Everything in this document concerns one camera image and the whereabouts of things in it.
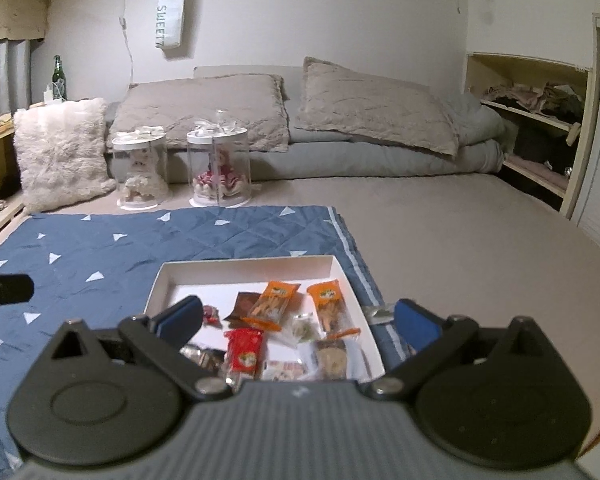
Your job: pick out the white tote bag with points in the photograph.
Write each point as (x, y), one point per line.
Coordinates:
(170, 10)

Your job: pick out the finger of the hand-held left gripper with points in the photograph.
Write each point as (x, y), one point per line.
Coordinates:
(5, 291)

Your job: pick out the small green snack packet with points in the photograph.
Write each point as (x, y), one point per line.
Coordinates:
(304, 329)

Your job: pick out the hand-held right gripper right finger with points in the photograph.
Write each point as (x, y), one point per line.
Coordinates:
(417, 325)

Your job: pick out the plump beige pillow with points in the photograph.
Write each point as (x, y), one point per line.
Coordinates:
(375, 105)

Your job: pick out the green glass bottle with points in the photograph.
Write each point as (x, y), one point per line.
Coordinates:
(59, 77)

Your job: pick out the grey curtain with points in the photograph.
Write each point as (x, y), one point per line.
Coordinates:
(2, 80)

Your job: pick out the orange snack packet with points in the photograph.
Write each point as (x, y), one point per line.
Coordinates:
(332, 310)
(272, 305)

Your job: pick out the clear round pastry packet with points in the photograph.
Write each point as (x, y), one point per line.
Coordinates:
(330, 360)

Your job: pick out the white cardboard box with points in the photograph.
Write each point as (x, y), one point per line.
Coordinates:
(215, 277)

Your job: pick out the fluffy white pillow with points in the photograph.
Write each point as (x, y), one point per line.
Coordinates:
(62, 155)

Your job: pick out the red doll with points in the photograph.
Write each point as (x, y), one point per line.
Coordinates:
(219, 175)

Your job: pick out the white doll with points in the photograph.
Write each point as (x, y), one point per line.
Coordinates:
(142, 177)

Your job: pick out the pile of clothes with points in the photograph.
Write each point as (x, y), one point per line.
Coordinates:
(530, 95)

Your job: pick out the crumpled white plastic wrapper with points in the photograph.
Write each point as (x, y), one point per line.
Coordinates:
(380, 314)

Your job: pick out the beige printed valance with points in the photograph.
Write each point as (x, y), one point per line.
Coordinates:
(10, 15)

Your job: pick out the brown snack packet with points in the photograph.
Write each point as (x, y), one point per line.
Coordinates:
(240, 307)

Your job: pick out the red snack packet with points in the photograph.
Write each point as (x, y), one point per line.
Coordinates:
(244, 352)

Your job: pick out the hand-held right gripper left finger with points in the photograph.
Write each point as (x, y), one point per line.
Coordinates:
(180, 320)

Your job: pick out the recessed wooden wall shelf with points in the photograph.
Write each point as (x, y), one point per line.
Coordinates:
(530, 65)

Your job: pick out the folded grey duvet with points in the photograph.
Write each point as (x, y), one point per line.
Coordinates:
(355, 160)

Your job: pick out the clear case with white doll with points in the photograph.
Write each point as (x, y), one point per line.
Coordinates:
(140, 140)

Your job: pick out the white printed snack packet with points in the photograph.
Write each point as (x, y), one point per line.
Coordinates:
(285, 371)

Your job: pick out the blue quilted mat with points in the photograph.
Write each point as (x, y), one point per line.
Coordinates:
(130, 250)

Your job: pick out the small red candy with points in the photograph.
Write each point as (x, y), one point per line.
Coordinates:
(211, 316)

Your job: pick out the dark cake clear packet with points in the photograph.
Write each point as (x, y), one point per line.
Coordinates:
(205, 357)

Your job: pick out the clear case with red doll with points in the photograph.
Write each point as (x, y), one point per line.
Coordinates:
(217, 135)

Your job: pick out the flat beige pillow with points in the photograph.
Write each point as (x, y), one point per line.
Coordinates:
(200, 105)

